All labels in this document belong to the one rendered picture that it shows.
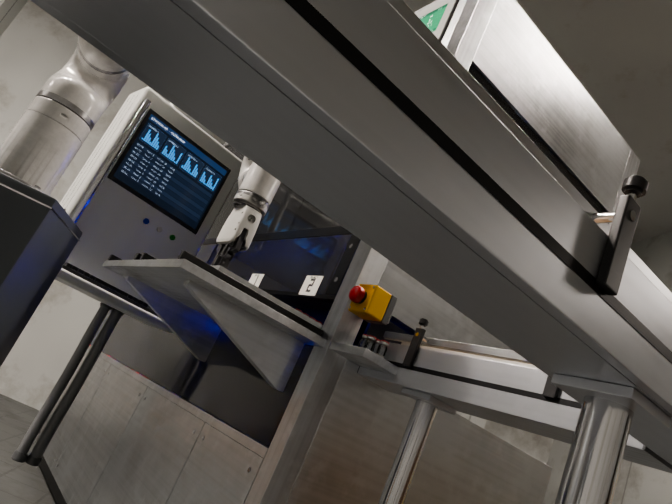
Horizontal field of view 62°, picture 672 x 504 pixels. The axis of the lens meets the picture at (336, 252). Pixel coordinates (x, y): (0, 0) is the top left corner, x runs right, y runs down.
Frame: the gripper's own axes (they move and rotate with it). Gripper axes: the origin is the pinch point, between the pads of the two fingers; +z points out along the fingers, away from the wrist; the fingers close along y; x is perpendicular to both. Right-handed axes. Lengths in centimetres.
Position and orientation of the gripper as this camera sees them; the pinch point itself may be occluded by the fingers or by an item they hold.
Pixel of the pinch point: (219, 266)
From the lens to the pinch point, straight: 131.7
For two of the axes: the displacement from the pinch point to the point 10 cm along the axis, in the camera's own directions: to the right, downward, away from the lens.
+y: -5.7, 0.2, 8.2
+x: -7.2, -4.8, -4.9
